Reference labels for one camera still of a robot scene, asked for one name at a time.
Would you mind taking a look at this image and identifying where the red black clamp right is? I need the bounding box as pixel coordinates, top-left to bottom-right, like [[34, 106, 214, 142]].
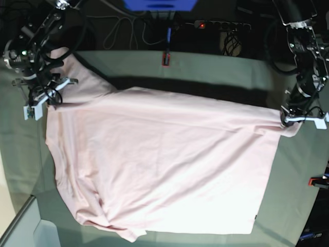
[[308, 174, 329, 189]]

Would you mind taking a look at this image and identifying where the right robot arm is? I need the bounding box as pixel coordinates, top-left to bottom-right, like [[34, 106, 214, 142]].
[[3, 1, 87, 120]]

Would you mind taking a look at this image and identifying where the red black clamp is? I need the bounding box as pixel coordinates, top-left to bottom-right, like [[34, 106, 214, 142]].
[[308, 174, 329, 189], [162, 27, 172, 66]]

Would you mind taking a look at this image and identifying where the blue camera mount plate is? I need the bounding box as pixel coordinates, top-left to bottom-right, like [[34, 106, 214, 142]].
[[123, 0, 197, 11]]

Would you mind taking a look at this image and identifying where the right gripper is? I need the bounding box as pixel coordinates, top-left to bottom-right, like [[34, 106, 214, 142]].
[[12, 77, 79, 120]]

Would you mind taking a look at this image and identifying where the green table cloth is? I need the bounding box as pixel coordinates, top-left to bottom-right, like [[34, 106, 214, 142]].
[[1, 51, 328, 246]]

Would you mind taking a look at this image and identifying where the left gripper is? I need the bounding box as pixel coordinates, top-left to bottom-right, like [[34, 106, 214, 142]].
[[280, 100, 328, 130]]

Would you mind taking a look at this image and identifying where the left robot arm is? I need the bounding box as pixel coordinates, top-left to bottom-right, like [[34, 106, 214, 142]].
[[264, 1, 328, 130]]

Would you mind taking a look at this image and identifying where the white plastic bin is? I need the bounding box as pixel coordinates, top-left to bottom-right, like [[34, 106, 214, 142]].
[[1, 196, 61, 247]]

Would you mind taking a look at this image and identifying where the red black clamp centre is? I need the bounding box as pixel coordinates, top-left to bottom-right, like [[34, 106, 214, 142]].
[[162, 27, 172, 66]]

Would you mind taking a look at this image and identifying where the pink t-shirt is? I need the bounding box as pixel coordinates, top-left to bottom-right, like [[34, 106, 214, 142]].
[[46, 56, 300, 242]]

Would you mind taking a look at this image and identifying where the black power strip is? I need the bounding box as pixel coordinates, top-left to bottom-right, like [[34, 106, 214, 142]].
[[194, 20, 252, 32]]

